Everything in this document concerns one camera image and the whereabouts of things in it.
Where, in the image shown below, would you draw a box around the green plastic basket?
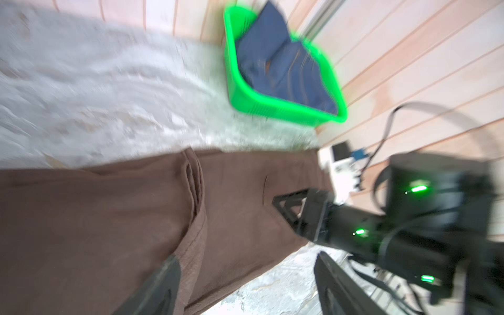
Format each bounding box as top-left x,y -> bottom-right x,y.
223,3 -> 348,127

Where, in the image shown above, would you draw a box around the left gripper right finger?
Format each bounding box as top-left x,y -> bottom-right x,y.
314,251 -> 385,315

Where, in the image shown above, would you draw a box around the blue denim jeans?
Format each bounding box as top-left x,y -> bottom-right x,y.
236,1 -> 338,115

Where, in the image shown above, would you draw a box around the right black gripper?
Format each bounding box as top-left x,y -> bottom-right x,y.
272,189 -> 387,260

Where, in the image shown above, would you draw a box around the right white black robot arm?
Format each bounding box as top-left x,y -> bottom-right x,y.
272,151 -> 503,314

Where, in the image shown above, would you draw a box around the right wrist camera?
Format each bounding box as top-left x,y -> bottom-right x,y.
317,141 -> 370,205

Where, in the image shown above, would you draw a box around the right aluminium frame rail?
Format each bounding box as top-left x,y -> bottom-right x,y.
301,0 -> 346,40

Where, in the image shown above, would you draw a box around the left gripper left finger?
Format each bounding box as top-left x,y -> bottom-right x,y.
113,255 -> 181,315

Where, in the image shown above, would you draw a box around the brown corduroy trousers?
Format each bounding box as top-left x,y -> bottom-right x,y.
1,148 -> 332,314

